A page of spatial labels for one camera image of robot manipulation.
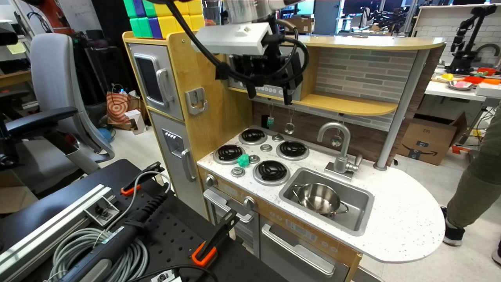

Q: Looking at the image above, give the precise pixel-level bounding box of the black and orange clamp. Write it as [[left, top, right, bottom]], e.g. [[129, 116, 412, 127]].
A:
[[191, 209, 240, 268], [120, 161, 166, 197]]

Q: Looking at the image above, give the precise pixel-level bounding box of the whiteboard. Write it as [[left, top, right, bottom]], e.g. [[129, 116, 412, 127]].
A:
[[58, 0, 103, 33]]

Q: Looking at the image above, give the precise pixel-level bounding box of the toy dishwasher door handle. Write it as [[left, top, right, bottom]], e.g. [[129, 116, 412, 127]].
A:
[[261, 224, 336, 277]]

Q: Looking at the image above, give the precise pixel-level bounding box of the black coil burner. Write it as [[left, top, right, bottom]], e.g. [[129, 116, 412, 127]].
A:
[[253, 160, 291, 186], [276, 141, 310, 161], [238, 128, 268, 146], [213, 144, 245, 165]]

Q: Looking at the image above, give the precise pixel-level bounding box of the toy fridge door handle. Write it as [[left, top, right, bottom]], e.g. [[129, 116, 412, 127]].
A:
[[180, 149, 197, 183]]

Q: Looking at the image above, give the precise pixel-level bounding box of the grey office chair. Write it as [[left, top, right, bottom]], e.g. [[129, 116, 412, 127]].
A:
[[0, 33, 116, 186]]

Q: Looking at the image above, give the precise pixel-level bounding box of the hanging silver toy spoon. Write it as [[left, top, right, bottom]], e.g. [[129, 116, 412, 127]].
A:
[[331, 115, 344, 147]]

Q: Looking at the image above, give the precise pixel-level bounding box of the toy fridge door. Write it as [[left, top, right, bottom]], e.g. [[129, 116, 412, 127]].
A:
[[150, 111, 209, 220]]

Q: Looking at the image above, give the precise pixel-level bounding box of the aluminium rail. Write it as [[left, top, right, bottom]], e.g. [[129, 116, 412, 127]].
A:
[[0, 184, 118, 282]]

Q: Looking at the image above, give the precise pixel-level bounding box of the cardboard box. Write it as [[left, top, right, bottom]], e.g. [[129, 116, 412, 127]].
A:
[[283, 16, 315, 34], [396, 111, 469, 166]]

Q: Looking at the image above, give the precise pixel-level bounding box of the toy dishwasher door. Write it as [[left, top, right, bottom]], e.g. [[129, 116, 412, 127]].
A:
[[259, 215, 350, 282]]

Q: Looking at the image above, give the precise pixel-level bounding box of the grey toy sink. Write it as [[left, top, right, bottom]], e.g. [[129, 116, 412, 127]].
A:
[[278, 167, 375, 237]]

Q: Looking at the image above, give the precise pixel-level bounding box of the wooden toy kitchen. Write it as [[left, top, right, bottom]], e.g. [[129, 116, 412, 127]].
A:
[[122, 31, 447, 282]]

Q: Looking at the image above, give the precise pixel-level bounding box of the small white box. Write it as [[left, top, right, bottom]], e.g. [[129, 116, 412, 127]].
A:
[[124, 109, 148, 136]]

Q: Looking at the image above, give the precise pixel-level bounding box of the silver toy tap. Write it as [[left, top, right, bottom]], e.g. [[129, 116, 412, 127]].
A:
[[317, 122, 363, 181]]

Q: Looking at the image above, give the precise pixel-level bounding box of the coil of grey cable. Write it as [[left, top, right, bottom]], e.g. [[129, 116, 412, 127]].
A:
[[44, 172, 173, 282]]

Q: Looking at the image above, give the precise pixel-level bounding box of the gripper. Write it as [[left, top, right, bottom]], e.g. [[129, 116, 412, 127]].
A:
[[232, 53, 304, 106]]

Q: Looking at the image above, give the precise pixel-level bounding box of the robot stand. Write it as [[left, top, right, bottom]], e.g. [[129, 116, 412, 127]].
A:
[[0, 158, 288, 282]]

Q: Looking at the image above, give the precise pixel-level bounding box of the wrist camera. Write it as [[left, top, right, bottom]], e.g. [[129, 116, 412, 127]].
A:
[[191, 22, 273, 56]]

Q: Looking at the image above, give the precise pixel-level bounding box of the large colourful puzzle cube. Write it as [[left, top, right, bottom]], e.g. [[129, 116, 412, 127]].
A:
[[123, 0, 205, 40]]

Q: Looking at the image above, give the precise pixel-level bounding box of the small steel pot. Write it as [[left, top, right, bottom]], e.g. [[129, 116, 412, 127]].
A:
[[292, 183, 350, 217]]

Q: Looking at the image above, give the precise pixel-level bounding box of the person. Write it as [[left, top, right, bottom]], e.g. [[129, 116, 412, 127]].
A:
[[441, 101, 501, 268]]

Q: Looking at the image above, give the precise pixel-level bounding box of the toy microwave door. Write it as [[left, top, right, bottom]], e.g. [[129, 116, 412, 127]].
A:
[[128, 43, 185, 121]]

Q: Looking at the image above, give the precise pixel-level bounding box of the toy microwave door handle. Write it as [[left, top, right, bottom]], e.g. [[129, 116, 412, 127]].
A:
[[156, 68, 174, 104]]

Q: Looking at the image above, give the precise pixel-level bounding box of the hanging silver toy ladle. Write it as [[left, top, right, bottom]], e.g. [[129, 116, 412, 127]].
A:
[[285, 108, 296, 135]]

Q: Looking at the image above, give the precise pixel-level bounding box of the white table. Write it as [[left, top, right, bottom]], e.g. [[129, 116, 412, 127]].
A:
[[424, 67, 501, 103]]

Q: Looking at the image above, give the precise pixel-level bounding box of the toy oven door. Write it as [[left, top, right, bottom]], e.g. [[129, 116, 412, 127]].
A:
[[203, 187, 260, 255]]

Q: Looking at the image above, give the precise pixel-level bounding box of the bag with target print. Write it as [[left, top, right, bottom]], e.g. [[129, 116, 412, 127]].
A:
[[106, 90, 144, 130]]

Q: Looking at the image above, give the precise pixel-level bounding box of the toy oven door handle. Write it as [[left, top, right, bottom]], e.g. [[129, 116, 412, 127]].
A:
[[203, 189, 254, 224]]

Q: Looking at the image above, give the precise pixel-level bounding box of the silver bowl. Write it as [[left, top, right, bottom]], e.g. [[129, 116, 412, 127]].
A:
[[447, 80, 477, 92]]

